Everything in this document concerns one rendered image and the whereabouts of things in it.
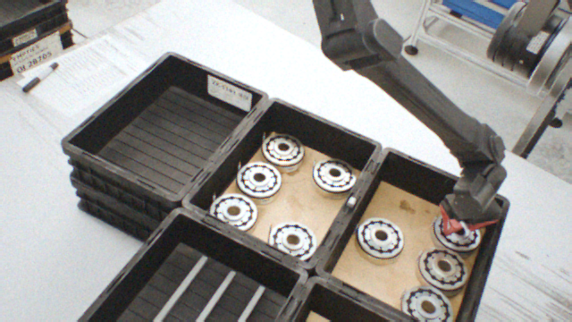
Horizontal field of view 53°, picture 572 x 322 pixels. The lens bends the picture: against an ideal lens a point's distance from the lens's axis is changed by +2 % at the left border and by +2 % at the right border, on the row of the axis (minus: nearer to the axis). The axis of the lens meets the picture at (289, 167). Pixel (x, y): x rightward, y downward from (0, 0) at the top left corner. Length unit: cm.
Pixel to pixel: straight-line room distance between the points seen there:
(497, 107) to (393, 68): 224
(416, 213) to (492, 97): 189
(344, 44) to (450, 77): 237
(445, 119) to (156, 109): 76
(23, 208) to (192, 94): 49
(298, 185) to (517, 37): 58
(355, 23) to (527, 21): 58
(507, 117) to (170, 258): 223
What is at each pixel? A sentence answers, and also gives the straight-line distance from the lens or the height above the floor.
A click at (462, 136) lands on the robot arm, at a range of 108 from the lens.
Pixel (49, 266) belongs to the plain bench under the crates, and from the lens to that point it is 139.
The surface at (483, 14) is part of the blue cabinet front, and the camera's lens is 307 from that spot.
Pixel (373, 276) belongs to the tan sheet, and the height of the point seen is 83.
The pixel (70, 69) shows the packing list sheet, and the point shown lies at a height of 70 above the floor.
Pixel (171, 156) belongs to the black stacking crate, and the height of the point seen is 83.
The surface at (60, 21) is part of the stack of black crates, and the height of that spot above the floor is 50.
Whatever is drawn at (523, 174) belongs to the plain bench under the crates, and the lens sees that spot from 177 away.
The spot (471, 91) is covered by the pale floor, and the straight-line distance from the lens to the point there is 318.
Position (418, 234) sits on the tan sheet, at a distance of 133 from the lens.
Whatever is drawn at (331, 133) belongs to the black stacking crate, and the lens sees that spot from 137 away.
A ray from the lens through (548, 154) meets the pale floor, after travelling 302.
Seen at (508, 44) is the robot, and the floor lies 115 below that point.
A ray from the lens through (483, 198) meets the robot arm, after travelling 112.
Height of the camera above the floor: 185
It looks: 48 degrees down
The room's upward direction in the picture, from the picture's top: 10 degrees clockwise
